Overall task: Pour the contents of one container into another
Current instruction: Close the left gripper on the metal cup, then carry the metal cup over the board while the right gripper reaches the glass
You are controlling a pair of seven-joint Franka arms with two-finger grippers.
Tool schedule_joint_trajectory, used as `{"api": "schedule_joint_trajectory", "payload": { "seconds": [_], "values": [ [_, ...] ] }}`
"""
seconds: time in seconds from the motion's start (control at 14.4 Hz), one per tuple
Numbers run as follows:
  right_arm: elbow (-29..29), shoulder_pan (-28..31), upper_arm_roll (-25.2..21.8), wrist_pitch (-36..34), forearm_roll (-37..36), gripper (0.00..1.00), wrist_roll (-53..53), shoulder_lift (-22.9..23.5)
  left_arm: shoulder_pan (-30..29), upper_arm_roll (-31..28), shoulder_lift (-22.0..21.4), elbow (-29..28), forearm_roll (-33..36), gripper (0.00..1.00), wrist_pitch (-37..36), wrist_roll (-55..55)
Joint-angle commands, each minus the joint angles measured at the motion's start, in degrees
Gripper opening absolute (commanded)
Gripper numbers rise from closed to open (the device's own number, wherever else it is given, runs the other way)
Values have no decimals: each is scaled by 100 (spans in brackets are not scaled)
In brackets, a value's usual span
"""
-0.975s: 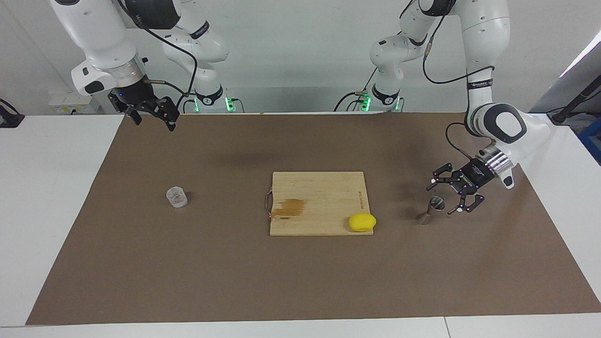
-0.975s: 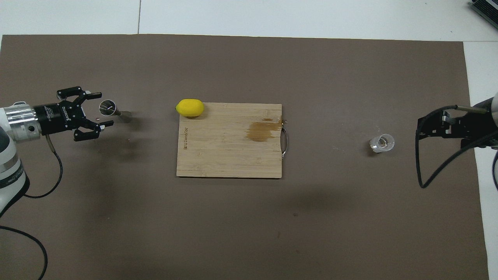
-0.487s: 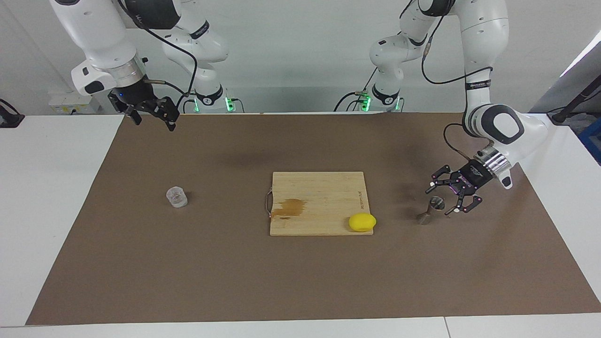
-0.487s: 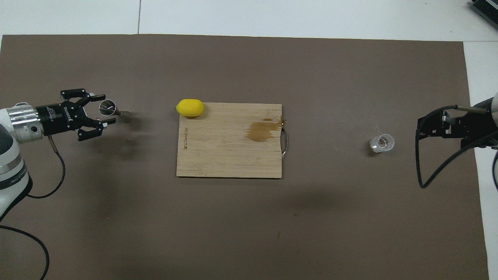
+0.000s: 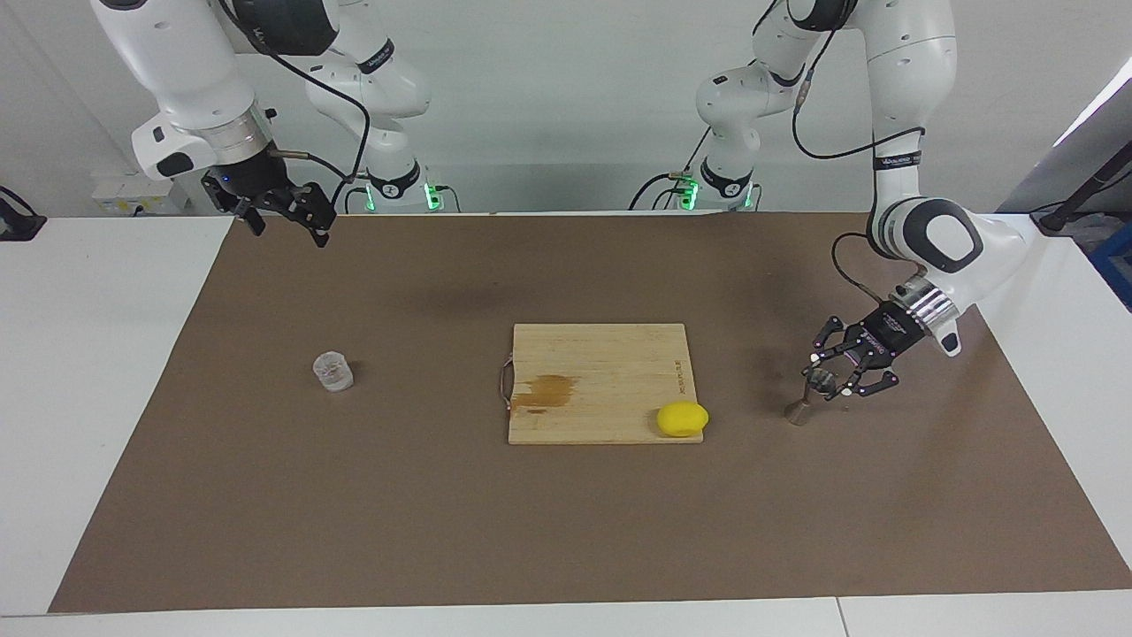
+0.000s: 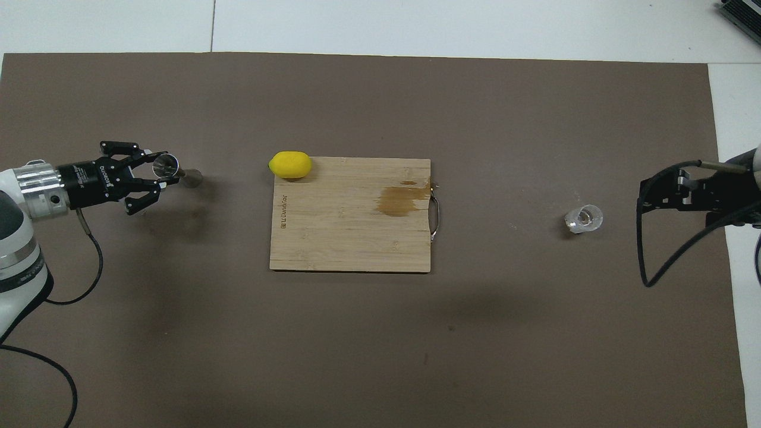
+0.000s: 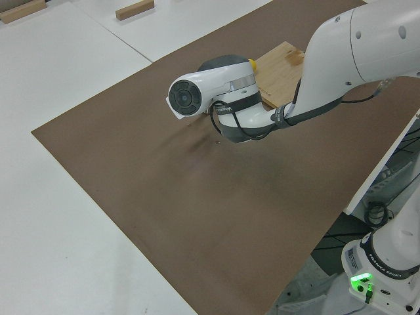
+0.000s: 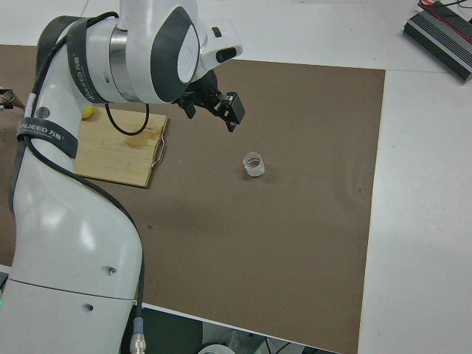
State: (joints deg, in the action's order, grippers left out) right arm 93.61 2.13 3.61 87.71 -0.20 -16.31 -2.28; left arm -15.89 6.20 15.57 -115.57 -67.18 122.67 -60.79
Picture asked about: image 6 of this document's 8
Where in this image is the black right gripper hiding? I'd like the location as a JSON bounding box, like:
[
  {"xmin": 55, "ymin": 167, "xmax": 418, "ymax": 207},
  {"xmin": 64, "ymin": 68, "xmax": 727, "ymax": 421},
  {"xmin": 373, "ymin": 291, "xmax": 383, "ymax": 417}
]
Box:
[{"xmin": 639, "ymin": 168, "xmax": 761, "ymax": 229}]

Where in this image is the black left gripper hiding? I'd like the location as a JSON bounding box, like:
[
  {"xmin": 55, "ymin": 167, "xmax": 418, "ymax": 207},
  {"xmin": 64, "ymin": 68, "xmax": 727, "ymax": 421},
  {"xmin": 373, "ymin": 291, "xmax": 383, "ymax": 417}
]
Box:
[{"xmin": 59, "ymin": 141, "xmax": 180, "ymax": 216}]

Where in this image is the metal cocktail jigger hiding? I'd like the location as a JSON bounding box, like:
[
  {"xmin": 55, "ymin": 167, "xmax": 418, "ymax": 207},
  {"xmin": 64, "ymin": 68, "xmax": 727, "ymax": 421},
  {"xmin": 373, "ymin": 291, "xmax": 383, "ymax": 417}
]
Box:
[{"xmin": 152, "ymin": 153, "xmax": 203, "ymax": 188}]

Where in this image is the small clear glass cup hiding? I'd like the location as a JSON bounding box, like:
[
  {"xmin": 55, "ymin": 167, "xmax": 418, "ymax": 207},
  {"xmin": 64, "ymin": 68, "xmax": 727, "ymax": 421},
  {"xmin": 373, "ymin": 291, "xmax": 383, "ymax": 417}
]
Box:
[{"xmin": 564, "ymin": 204, "xmax": 604, "ymax": 235}]

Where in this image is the yellow lemon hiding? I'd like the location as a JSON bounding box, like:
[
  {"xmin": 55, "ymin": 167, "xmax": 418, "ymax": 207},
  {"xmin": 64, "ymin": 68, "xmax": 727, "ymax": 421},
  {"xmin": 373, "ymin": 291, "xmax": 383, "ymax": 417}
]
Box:
[{"xmin": 268, "ymin": 151, "xmax": 313, "ymax": 180}]

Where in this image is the grey ribbed device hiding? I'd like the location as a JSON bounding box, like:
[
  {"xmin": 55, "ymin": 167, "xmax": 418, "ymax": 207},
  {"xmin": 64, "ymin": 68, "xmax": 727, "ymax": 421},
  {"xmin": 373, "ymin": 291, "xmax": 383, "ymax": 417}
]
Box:
[{"xmin": 716, "ymin": 0, "xmax": 761, "ymax": 43}]

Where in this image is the wooden cutting board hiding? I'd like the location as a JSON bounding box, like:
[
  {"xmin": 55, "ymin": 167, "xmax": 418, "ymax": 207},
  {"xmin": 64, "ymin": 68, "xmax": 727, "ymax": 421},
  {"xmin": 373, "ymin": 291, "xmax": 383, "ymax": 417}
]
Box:
[{"xmin": 269, "ymin": 156, "xmax": 442, "ymax": 273}]

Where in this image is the brown paper table mat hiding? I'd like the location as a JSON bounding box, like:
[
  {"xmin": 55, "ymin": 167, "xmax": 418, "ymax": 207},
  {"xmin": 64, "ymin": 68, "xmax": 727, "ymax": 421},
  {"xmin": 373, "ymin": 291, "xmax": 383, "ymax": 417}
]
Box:
[{"xmin": 0, "ymin": 52, "xmax": 749, "ymax": 428}]

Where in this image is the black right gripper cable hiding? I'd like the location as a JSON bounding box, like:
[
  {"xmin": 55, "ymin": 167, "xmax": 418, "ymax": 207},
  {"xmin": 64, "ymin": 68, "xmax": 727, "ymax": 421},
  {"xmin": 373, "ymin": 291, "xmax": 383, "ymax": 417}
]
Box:
[{"xmin": 636, "ymin": 159, "xmax": 761, "ymax": 289}]

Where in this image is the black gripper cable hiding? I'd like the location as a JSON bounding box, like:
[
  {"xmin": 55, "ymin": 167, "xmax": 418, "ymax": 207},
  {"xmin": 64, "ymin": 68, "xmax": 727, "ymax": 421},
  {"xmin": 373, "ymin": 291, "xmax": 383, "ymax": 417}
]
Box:
[
  {"xmin": 636, "ymin": 159, "xmax": 761, "ymax": 289},
  {"xmin": 0, "ymin": 208, "xmax": 105, "ymax": 428}
]

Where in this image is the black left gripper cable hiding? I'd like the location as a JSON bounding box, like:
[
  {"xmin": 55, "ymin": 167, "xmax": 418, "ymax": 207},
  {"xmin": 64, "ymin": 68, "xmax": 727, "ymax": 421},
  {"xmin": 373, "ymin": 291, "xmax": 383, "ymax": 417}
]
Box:
[{"xmin": 0, "ymin": 208, "xmax": 105, "ymax": 428}]

